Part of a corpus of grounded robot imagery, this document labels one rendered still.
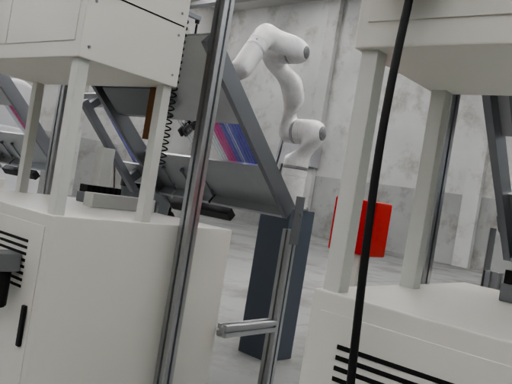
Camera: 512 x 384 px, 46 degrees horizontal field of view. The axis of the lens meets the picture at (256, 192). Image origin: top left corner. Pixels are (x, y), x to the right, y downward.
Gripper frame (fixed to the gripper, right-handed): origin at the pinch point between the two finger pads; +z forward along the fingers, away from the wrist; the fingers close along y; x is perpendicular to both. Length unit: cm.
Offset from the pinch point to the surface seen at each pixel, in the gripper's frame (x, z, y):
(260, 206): 32.5, 2.5, 22.3
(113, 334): 12, 79, 36
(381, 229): 27, 13, 80
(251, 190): 26.4, 1.0, 19.9
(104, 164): 15, 3, -61
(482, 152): 552, -744, -250
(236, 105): -13.5, 6.9, 39.0
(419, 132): 535, -783, -384
